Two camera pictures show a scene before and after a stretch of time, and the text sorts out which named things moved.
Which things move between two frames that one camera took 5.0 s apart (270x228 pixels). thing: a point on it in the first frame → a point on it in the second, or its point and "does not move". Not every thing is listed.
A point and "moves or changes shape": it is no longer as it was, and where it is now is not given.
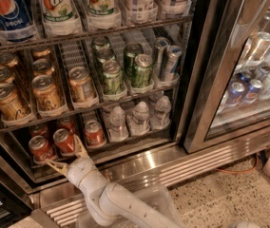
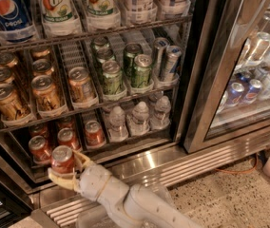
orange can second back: (41, 51) does not move
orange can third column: (81, 85) does not move
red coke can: (65, 141) moves or changes shape
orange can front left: (7, 102) does not move
